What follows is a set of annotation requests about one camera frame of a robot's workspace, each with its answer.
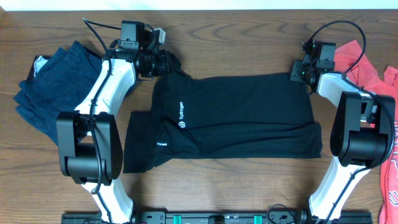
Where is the black polo shirt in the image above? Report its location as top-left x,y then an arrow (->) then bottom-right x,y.
124,69 -> 322,173

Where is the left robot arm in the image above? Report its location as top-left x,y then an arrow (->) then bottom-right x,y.
57,46 -> 181,223

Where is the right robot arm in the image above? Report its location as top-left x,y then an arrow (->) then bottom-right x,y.
290,39 -> 395,223

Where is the folded navy blue garment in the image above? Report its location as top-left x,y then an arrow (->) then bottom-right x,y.
13,40 -> 103,145

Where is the red printed t-shirt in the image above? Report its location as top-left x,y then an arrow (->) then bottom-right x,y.
335,40 -> 397,224

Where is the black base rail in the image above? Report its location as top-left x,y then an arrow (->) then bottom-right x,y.
61,210 -> 373,224

